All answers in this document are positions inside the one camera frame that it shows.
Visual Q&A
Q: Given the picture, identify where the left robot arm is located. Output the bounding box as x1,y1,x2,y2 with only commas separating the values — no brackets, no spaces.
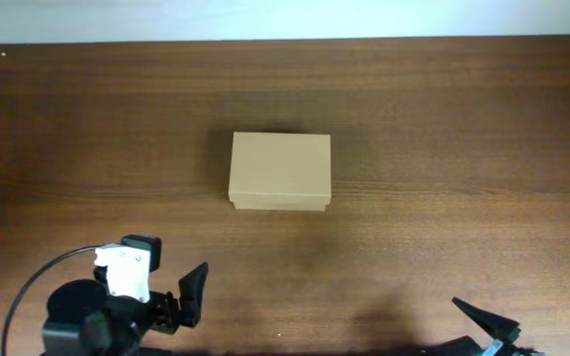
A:
42,262,209,356

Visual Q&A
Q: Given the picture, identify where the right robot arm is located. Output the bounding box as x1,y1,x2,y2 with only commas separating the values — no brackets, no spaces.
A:
419,297,545,356

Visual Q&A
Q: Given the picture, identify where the brown cardboard box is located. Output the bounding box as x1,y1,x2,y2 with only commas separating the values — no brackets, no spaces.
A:
229,132,332,212

